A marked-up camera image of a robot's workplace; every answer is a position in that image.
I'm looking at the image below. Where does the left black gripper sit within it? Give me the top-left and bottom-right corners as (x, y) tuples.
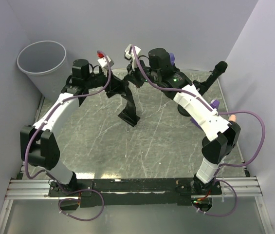
(85, 68), (124, 93)

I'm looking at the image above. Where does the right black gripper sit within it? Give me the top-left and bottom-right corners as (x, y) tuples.
(124, 57), (161, 89)

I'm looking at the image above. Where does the black trash bag roll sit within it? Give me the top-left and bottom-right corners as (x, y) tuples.
(105, 75), (140, 127)

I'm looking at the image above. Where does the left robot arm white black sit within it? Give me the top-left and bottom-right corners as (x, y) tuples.
(20, 54), (113, 196)

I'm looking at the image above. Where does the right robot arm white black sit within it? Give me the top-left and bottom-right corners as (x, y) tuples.
(124, 44), (240, 194)

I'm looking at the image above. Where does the grey plastic trash bin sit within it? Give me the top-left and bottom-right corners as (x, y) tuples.
(17, 40), (71, 101)

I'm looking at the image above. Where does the purple microphone on stand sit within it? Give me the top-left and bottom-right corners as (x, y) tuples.
(169, 53), (175, 67)

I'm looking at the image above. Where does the black microphone on stand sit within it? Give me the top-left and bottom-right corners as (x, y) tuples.
(192, 61), (228, 96)

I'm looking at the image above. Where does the purple box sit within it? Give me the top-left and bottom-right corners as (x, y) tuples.
(190, 99), (220, 129)

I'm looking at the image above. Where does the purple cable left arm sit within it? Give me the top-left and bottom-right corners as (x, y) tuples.
(24, 50), (112, 222)

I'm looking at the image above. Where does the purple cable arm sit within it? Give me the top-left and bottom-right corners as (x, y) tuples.
(131, 45), (266, 217)
(24, 50), (112, 222)

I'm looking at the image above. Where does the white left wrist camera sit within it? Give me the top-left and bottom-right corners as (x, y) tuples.
(97, 51), (114, 76)

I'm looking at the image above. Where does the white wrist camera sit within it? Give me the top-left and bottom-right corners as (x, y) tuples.
(97, 51), (114, 76)
(124, 44), (141, 71)

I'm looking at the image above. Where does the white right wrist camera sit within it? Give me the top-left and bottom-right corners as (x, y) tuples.
(124, 44), (141, 71)

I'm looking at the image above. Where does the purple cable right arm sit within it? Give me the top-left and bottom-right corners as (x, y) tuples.
(131, 45), (266, 217)

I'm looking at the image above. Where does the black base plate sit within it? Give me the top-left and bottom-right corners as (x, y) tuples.
(48, 177), (222, 208)

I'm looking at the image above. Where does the aluminium rail frame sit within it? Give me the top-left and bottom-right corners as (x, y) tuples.
(0, 177), (273, 234)

